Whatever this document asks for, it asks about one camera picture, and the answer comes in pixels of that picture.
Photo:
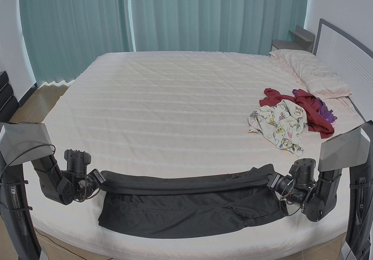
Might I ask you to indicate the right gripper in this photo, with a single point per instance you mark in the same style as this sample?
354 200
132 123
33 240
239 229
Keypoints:
276 183

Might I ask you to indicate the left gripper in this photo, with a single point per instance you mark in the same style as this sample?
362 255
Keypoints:
96 178

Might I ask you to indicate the black long-sleeved top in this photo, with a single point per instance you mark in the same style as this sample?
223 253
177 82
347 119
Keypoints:
174 209

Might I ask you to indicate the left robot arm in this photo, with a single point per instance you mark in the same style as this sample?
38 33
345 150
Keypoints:
52 180

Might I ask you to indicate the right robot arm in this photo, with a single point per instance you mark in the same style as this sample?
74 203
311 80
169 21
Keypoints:
326 189

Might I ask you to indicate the bed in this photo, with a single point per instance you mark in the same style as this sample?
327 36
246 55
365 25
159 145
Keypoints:
174 101

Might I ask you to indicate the white printed pyjama garment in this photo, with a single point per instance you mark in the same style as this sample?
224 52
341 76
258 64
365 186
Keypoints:
279 124

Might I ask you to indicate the dark red garment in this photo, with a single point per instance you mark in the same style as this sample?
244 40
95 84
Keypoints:
314 113

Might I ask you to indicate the purple garment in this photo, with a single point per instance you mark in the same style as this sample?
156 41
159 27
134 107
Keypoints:
327 113

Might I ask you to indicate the cream pillow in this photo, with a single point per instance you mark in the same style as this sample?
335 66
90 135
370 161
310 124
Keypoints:
317 72

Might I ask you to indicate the black chest of drawers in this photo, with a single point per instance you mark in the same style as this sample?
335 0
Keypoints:
7 98

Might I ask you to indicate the grey bedside table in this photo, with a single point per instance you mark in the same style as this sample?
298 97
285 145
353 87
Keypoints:
287 44

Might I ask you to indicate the blue-green curtain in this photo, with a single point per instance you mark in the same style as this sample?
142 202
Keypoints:
215 5
75 20

